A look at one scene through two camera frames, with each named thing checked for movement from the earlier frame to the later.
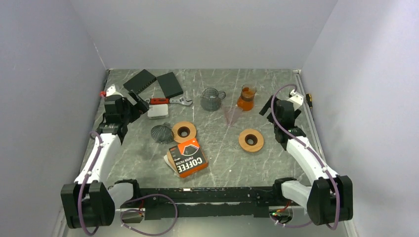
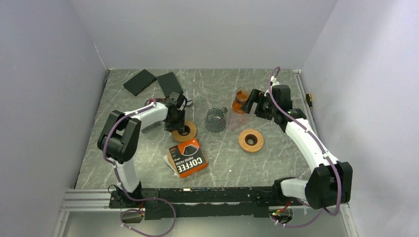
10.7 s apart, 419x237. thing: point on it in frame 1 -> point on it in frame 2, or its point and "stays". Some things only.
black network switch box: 139,81 stays
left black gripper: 140,108 -> 180,126
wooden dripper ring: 184,131 stays
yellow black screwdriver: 309,99 stays
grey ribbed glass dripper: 162,134 -> 156,126
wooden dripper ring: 251,134 stays
